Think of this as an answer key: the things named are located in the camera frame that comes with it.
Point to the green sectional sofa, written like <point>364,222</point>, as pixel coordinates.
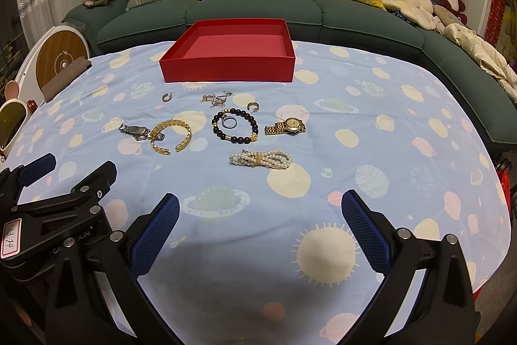
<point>112,28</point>

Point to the cream satin blanket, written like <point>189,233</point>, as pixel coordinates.
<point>485,55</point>

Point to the red shallow box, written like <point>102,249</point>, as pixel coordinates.
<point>231,49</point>

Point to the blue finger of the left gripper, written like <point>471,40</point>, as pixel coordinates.
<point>89,191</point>
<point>36,170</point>

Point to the white flower cushion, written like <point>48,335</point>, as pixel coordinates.
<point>419,12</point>

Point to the gold wristwatch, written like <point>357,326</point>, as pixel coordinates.
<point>290,126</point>

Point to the planet print blue tablecloth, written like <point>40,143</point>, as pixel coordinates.
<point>261,253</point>

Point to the white exercise machine wood disc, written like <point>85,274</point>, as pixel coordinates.
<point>51,54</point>

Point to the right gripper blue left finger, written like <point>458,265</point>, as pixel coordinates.
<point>149,232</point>

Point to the white mushroom toy mirror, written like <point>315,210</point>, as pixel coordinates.
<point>15,113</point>

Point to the silver wristwatch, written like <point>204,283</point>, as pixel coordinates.
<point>141,133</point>

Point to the beige small cushion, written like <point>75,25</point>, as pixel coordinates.
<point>445,16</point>

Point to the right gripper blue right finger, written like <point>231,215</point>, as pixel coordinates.
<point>363,224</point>

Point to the brown cloth pad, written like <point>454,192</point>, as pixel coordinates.
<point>64,78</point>

